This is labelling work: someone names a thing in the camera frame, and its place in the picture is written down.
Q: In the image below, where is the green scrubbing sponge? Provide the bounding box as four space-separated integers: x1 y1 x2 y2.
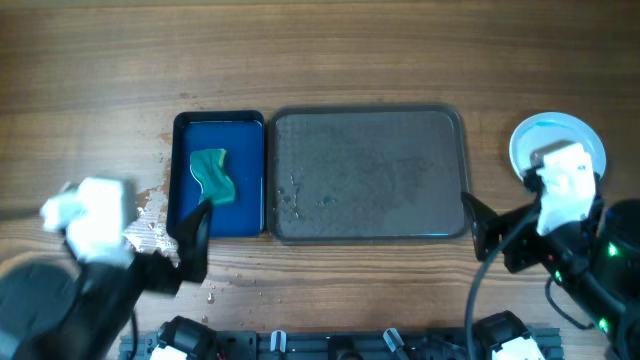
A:
190 148 236 207

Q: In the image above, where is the white plate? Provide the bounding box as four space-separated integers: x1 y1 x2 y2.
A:
509 112 607 180

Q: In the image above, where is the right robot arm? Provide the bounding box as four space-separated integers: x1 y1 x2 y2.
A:
461 192 639 359

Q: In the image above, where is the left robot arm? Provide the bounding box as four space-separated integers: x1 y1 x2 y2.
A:
1 201 213 359

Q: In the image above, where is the black tray with blue water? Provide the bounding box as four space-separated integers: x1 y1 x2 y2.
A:
166 110 265 238

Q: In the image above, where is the dark brown serving tray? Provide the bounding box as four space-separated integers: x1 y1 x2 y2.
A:
265 103 470 245

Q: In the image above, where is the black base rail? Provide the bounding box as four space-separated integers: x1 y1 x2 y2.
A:
118 312 564 360

